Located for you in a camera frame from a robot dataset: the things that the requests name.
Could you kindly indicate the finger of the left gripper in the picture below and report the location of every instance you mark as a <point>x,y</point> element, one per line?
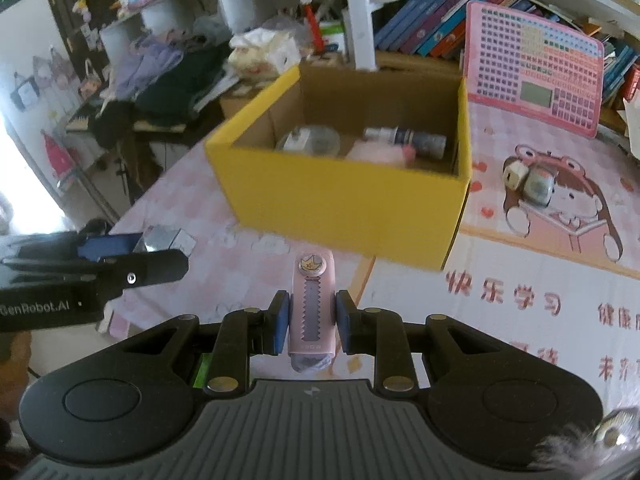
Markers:
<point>69,245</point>
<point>127,271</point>

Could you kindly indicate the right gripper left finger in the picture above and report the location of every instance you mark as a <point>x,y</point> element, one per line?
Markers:
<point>241,335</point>

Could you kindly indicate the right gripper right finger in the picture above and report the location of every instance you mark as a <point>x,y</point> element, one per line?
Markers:
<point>379,333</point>

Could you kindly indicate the small red white box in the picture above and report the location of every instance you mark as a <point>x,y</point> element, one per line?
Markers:
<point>158,238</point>

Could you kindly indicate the pink plush toy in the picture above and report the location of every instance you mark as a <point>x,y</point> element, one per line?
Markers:
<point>382,154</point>

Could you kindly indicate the white blue spray bottle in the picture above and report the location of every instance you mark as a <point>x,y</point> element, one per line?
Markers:
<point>425,144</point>

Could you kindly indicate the clear packing tape roll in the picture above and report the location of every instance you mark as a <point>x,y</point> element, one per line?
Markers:
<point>312,140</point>

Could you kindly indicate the small white charger cube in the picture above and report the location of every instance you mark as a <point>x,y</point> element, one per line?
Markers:
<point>514,175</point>

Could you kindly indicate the grey timer gadget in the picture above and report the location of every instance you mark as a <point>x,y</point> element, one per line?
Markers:
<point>539,185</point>

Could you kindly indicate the large white charger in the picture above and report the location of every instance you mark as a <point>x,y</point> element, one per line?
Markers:
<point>297,141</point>

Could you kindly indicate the yellow cardboard box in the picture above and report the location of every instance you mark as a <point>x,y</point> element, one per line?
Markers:
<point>408,215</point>

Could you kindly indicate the pink checked tablecloth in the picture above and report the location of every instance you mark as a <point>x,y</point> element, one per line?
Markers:
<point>560,282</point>

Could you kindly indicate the pile of clothes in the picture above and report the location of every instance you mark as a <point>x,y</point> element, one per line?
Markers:
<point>164,89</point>

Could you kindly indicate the floral tissue box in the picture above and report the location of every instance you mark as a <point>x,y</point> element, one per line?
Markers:
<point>263,54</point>

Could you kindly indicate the red pen in cup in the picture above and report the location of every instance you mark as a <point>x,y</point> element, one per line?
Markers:
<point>313,24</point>

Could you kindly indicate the pink keyboard learning toy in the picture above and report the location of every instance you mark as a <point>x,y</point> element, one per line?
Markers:
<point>528,65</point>

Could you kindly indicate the row of blue books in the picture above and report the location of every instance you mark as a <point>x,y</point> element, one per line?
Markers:
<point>423,27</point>

